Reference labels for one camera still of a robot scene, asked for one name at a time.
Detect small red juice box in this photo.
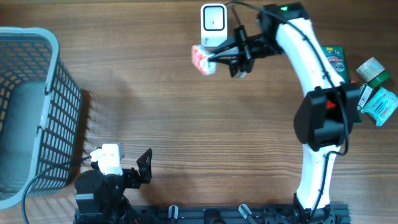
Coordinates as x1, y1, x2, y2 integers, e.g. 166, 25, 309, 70
191, 45, 216, 75

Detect light green tissue pack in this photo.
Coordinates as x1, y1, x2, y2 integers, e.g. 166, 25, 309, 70
361, 87, 397, 126

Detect green lid jar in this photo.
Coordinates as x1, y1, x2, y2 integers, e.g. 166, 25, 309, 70
356, 57, 391, 88

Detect grey plastic mesh basket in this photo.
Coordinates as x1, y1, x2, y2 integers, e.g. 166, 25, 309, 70
1, 27, 82, 209

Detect red Nescafe stick sachet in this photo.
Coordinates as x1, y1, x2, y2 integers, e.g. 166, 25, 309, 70
326, 80, 356, 109

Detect green 3M gloves package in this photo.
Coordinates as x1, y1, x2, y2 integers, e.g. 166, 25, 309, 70
322, 45, 363, 124

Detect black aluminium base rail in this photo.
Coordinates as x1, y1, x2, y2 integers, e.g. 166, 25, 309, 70
133, 204, 351, 224

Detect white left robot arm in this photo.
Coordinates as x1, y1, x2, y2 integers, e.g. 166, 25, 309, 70
74, 148, 152, 224

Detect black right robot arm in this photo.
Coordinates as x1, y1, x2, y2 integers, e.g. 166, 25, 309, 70
206, 2, 359, 223

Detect white barcode scanner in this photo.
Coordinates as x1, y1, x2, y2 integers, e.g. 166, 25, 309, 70
200, 3, 228, 47

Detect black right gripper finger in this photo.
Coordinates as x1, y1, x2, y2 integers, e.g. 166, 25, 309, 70
208, 53, 246, 64
210, 36, 240, 55

